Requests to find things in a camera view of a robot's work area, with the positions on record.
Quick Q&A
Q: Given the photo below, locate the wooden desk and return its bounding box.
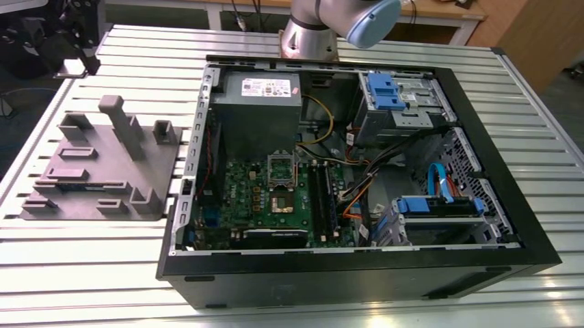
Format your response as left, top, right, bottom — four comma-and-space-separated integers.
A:
204, 0, 487, 45

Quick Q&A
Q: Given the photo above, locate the grey power supply unit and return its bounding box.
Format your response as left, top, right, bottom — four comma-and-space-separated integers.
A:
209, 70, 304, 161

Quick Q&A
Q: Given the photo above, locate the black cable bundle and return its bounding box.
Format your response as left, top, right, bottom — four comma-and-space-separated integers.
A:
339, 126, 452, 202

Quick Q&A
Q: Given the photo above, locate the black cable with metal plug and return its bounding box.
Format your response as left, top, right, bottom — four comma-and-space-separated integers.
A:
229, 0, 256, 32

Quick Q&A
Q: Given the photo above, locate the black graphics card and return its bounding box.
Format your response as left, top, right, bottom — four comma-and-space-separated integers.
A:
227, 228, 309, 249

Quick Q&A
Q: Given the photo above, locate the grey metal disk bay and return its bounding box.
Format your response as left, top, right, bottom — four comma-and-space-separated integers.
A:
371, 196, 519, 247

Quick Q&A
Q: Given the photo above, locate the grey white wire bundle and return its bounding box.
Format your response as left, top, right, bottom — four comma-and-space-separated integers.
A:
295, 143, 366, 167

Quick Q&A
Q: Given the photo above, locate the yellow wire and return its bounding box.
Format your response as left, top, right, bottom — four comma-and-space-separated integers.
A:
297, 94, 336, 146

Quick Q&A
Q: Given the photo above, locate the black PC case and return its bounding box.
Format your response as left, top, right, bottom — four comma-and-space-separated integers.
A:
154, 53, 562, 310

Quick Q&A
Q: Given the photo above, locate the black RAM slot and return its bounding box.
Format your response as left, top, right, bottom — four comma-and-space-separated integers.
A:
305, 162, 323, 240
319, 162, 336, 240
312, 162, 329, 240

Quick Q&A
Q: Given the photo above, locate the blue wire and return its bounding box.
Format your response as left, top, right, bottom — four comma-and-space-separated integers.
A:
427, 163, 456, 202

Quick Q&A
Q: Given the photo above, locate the red orange wire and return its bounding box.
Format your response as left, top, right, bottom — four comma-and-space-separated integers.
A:
444, 176, 462, 200

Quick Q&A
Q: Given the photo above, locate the wooden cabinet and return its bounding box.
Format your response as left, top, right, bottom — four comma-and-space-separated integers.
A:
468, 0, 584, 96

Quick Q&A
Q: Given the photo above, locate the grey metal drive cage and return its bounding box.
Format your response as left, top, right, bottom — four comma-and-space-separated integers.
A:
355, 71, 456, 146

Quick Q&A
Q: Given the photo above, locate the blue disk carrier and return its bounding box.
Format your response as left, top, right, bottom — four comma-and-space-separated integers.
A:
366, 73, 407, 111
394, 196, 484, 219

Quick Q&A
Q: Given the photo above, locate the green motherboard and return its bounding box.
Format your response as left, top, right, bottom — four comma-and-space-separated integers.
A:
194, 150, 360, 250

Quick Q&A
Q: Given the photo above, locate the grey parts rack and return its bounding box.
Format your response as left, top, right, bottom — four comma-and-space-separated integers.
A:
17, 94, 182, 221

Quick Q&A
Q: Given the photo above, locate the CPU socket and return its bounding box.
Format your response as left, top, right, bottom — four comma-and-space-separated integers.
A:
267, 193, 296, 215

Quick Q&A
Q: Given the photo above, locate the RAM stick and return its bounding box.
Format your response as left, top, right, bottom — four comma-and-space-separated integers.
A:
56, 184, 108, 193
323, 163, 341, 236

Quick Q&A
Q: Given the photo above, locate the metal socket cover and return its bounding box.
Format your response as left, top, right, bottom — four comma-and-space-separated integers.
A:
265, 150, 300, 191

